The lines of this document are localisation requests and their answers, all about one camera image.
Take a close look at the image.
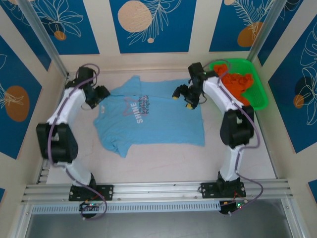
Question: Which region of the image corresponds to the light blue printed t-shirt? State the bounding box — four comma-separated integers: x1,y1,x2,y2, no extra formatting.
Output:
93,75,206,159

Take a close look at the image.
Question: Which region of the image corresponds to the orange t-shirt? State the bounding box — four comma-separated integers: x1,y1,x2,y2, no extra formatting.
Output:
213,63,256,107

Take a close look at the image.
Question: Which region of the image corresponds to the green perforated plastic basket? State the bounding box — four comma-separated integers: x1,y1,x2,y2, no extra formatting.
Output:
209,58,269,111

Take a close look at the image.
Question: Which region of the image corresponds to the grey metal sheet panel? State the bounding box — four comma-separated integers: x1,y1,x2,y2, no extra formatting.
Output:
23,212,294,238

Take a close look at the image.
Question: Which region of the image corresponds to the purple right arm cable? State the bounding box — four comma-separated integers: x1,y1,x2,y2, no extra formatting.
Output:
202,59,264,215

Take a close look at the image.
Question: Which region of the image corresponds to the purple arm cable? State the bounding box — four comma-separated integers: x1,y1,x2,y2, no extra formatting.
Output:
48,63,107,220
202,59,264,215

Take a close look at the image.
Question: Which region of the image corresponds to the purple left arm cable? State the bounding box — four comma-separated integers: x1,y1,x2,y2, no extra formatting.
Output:
48,63,107,220

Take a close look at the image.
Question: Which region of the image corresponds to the aluminium frame post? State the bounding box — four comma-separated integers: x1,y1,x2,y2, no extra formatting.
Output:
16,0,70,78
247,0,285,65

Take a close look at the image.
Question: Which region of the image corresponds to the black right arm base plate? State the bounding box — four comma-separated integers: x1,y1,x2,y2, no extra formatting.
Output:
200,182,247,199

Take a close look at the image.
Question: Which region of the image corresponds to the long aluminium mounting rail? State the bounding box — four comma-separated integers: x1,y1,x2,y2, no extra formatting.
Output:
21,178,297,204

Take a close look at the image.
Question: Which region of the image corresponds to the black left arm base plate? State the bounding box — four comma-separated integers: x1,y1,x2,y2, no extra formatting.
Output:
68,183,114,202

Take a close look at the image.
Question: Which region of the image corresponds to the white slotted cable duct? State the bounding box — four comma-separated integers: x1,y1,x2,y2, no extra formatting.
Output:
31,200,223,215

